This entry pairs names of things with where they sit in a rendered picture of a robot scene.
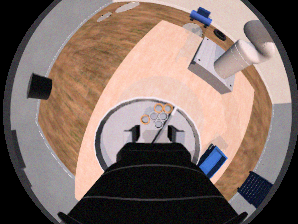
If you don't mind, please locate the blue plastic crate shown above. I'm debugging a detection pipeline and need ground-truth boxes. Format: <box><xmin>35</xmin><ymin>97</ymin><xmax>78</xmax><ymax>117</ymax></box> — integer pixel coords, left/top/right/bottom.
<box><xmin>197</xmin><ymin>143</ymin><xmax>228</xmax><ymax>179</ymax></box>

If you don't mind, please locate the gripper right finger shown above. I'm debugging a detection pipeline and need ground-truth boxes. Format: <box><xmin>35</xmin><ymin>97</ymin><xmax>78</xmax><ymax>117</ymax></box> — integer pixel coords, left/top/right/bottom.
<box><xmin>167</xmin><ymin>125</ymin><xmax>185</xmax><ymax>145</ymax></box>

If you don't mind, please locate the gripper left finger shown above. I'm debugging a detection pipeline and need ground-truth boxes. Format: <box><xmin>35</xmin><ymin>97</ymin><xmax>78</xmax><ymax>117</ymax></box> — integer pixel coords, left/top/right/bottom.
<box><xmin>123</xmin><ymin>125</ymin><xmax>140</xmax><ymax>145</ymax></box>

